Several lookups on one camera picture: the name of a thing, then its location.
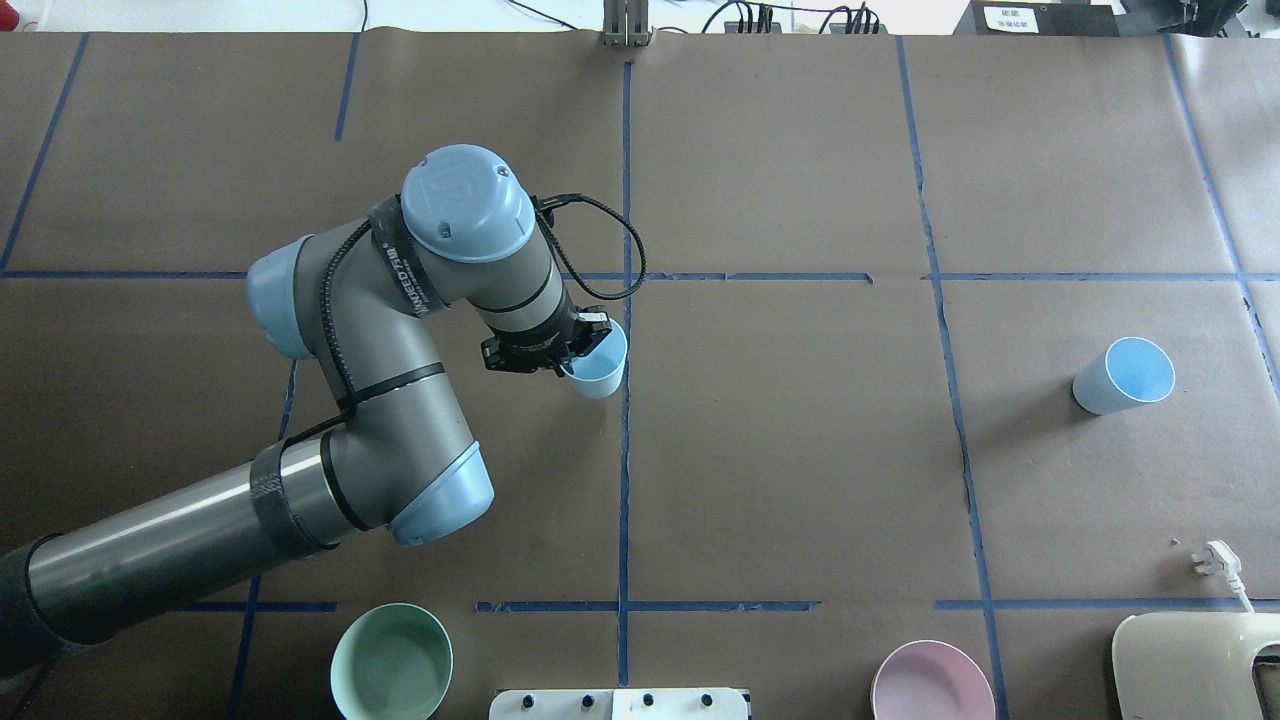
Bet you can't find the black box with label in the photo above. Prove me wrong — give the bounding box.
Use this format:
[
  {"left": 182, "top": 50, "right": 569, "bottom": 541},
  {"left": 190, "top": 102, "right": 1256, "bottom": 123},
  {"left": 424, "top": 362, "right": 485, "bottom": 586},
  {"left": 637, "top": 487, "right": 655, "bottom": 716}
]
[{"left": 952, "top": 1, "right": 1120, "bottom": 38}]

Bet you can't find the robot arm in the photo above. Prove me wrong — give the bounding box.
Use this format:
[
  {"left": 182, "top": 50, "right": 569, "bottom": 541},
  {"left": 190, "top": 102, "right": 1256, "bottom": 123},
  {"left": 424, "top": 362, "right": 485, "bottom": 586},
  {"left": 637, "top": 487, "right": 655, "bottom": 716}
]
[{"left": 3, "top": 143, "right": 634, "bottom": 679}]

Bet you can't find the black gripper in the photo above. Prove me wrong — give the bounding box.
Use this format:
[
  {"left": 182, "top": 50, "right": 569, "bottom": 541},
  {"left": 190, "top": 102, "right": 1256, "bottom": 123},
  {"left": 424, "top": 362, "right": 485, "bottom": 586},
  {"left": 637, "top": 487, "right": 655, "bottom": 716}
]
[{"left": 481, "top": 313, "right": 612, "bottom": 377}]

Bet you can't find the green bowl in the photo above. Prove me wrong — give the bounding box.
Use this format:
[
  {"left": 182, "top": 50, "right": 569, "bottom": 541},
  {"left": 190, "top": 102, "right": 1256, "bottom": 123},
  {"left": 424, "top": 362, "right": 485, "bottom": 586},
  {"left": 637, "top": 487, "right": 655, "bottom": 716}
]
[{"left": 329, "top": 603, "right": 454, "bottom": 719}]

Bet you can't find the aluminium frame post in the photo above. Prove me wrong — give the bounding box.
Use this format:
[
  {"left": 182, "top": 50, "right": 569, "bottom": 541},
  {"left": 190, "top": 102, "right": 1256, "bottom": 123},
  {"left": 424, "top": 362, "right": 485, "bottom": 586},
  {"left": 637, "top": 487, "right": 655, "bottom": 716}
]
[{"left": 600, "top": 0, "right": 653, "bottom": 47}]

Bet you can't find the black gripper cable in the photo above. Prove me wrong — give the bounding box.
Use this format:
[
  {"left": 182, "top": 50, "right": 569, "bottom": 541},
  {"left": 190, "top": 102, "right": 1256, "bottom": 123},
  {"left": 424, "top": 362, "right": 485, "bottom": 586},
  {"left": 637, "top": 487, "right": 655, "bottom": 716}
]
[{"left": 536, "top": 193, "right": 648, "bottom": 302}]

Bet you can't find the light blue cup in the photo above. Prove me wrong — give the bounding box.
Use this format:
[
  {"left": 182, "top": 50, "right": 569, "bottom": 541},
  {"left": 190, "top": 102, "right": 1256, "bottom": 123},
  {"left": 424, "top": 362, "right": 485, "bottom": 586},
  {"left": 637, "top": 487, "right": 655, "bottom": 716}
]
[
  {"left": 1071, "top": 336, "right": 1178, "bottom": 416},
  {"left": 562, "top": 318, "right": 628, "bottom": 400}
]

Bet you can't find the pink bowl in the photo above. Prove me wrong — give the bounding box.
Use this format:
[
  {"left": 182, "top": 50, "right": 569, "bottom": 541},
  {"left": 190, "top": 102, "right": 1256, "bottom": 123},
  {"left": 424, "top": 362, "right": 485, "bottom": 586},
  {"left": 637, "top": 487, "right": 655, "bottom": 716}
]
[{"left": 869, "top": 639, "right": 997, "bottom": 719}]

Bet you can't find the cream toaster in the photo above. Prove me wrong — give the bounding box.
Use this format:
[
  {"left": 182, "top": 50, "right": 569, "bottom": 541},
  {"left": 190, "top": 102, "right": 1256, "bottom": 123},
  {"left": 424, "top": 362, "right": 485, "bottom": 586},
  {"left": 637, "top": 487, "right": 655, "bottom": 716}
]
[{"left": 1111, "top": 611, "right": 1279, "bottom": 719}]

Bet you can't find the white power plug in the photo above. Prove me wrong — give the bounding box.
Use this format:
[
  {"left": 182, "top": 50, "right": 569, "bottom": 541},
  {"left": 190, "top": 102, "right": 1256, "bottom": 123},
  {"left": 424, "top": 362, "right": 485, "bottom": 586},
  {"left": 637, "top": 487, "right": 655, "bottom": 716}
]
[{"left": 1190, "top": 539, "right": 1256, "bottom": 614}]

